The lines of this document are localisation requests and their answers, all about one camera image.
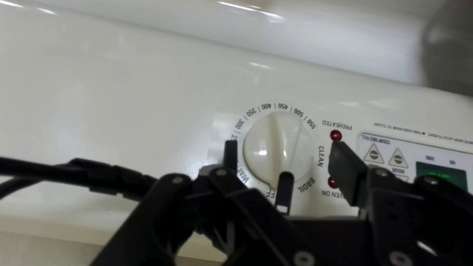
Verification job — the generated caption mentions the white gas stove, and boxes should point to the white gas stove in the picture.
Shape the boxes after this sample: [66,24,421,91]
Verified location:
[0,0,473,253]

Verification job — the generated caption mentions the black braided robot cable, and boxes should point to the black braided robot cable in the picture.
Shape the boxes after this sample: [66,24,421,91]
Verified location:
[0,154,159,202]

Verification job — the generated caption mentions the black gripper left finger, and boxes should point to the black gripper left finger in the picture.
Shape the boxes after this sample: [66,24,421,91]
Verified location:
[90,140,316,266]

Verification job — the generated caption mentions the stove control display panel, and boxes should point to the stove control display panel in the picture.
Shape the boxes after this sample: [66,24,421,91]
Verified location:
[356,129,473,196]

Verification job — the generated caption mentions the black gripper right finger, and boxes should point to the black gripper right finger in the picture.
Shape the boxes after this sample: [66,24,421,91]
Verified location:
[326,141,473,266]

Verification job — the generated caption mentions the white oven dial knob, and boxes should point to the white oven dial knob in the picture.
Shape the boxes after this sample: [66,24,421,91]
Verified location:
[242,110,317,193]

